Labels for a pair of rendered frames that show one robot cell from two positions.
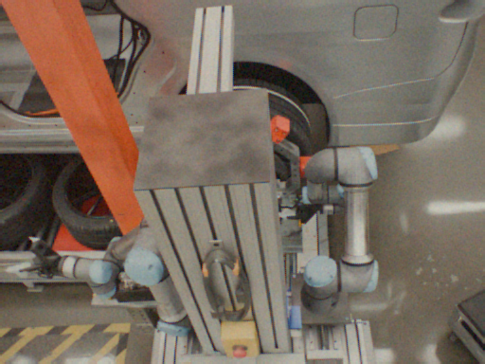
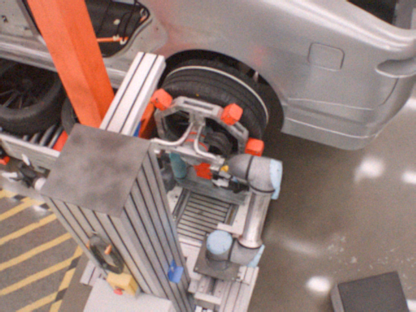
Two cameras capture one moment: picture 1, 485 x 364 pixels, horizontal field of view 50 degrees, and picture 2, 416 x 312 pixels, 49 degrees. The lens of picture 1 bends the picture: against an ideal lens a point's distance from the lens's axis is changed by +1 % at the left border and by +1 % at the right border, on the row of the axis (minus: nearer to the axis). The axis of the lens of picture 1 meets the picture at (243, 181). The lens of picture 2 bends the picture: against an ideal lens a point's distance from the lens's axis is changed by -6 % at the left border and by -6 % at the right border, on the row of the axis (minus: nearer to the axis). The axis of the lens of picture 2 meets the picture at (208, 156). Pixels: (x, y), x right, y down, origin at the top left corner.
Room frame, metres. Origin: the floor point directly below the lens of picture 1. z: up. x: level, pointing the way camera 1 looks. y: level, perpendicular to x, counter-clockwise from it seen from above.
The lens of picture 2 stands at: (0.11, -0.41, 3.16)
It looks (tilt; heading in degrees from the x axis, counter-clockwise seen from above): 58 degrees down; 14
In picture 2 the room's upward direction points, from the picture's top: 6 degrees counter-clockwise
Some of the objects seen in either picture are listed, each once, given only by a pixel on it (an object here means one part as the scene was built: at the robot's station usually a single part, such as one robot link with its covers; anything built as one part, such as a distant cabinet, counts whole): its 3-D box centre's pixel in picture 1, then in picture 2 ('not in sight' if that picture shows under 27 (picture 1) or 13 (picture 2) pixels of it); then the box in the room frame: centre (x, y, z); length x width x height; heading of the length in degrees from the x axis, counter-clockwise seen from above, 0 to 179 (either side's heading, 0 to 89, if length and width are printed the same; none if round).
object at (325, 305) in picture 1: (319, 290); (220, 253); (0.93, -0.22, 0.87); 0.15 x 0.15 x 0.10
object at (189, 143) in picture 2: not in sight; (197, 143); (1.56, 0.00, 0.85); 0.21 x 0.14 x 0.14; 169
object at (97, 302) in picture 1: (136, 290); not in sight; (1.31, 0.62, 0.44); 0.43 x 0.17 x 0.03; 79
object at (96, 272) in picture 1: (93, 270); not in sight; (0.97, 0.56, 1.21); 0.11 x 0.08 x 0.09; 67
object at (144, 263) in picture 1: (165, 287); not in sight; (0.87, 0.32, 1.19); 0.15 x 0.12 x 0.55; 157
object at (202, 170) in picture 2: not in sight; (207, 161); (1.67, -0.02, 0.48); 0.16 x 0.12 x 0.17; 169
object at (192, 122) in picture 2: not in sight; (173, 128); (1.53, 0.11, 1.03); 0.19 x 0.18 x 0.11; 169
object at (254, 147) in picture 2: (309, 166); (254, 147); (1.57, -0.32, 0.85); 0.09 x 0.08 x 0.07; 79
